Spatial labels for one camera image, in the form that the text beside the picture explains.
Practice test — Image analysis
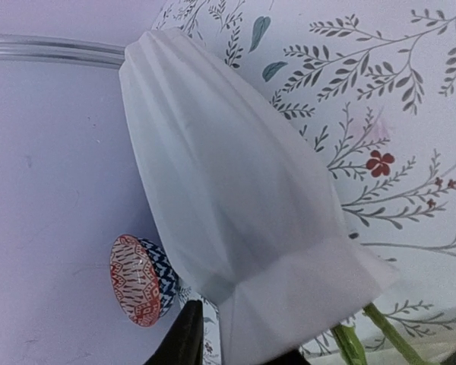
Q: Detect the pink patterned ball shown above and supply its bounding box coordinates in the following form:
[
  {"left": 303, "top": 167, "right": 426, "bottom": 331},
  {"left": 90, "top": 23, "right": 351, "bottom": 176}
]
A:
[{"left": 109, "top": 234, "right": 179, "bottom": 327}]

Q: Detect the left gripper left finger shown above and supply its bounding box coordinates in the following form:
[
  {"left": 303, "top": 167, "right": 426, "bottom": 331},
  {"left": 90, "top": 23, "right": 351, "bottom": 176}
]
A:
[{"left": 144, "top": 300, "right": 204, "bottom": 365}]

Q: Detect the left aluminium frame post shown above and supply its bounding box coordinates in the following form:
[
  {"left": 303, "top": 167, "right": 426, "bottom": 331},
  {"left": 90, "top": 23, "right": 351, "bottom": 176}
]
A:
[{"left": 0, "top": 34, "right": 125, "bottom": 70}]

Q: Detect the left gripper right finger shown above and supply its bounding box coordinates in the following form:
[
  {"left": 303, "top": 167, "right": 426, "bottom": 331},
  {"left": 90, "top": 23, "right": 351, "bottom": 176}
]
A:
[{"left": 273, "top": 350, "right": 308, "bottom": 365}]

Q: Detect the peach pink rose stem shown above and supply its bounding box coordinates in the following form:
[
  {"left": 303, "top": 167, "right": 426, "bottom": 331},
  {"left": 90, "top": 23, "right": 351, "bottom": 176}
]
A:
[{"left": 363, "top": 303, "right": 426, "bottom": 365}]

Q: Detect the white ribbed vase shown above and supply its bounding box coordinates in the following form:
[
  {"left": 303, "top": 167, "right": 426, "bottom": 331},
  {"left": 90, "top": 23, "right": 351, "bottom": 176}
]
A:
[{"left": 119, "top": 28, "right": 397, "bottom": 364}]

